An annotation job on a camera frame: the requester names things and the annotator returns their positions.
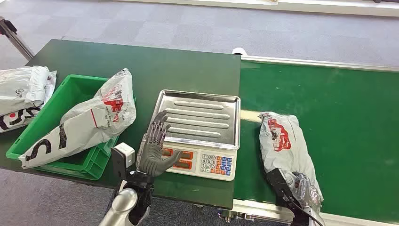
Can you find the green conveyor belt machine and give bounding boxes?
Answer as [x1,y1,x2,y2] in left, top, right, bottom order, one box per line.
[218,55,399,226]

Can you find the grey poly bag, black letters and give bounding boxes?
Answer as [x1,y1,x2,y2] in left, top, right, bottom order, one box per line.
[0,71,57,134]

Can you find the metal stand leg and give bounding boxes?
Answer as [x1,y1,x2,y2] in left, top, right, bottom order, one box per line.
[0,17,35,61]

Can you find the plain grey poly bag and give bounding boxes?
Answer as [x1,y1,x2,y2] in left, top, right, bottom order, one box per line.
[0,65,50,117]

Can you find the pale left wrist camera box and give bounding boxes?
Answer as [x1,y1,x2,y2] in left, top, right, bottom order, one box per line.
[111,142,136,182]

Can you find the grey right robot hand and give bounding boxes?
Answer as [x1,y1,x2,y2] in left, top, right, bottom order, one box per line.
[289,172,324,214]

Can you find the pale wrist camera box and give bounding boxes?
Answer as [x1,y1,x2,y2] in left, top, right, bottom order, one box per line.
[111,142,136,182]
[266,168,302,208]

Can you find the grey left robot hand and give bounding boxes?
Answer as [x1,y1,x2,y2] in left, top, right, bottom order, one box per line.
[136,110,184,178]

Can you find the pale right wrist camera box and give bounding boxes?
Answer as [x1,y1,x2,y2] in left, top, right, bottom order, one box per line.
[266,168,302,208]

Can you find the green plastic crate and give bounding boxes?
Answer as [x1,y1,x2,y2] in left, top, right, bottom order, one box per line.
[5,74,137,173]
[31,136,120,182]

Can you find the white scale with steel tray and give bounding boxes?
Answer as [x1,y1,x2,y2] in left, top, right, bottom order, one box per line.
[149,89,241,182]

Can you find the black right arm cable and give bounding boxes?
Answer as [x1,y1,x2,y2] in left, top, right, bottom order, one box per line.
[285,194,326,226]

